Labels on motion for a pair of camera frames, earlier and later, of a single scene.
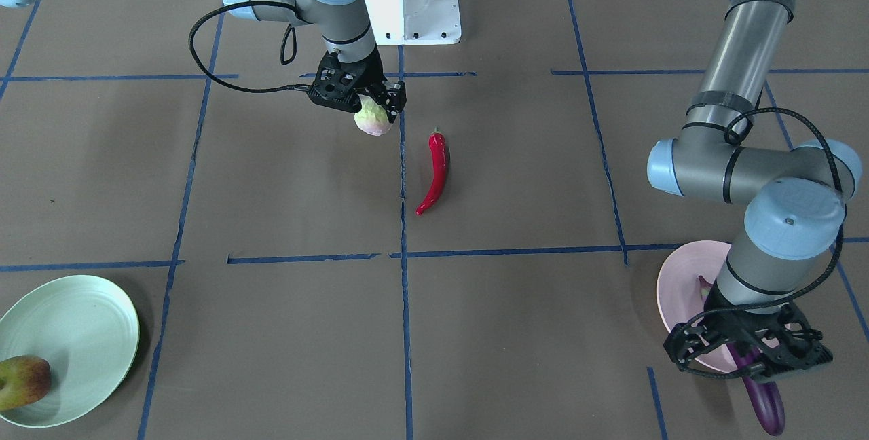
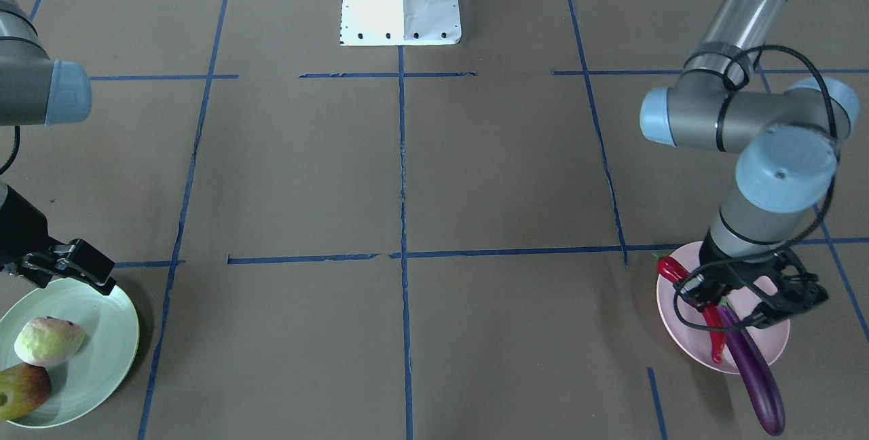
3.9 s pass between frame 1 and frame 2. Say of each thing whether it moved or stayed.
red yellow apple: moved
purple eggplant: stayed
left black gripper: moved
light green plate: stayed
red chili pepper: moved
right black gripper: moved
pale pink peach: moved
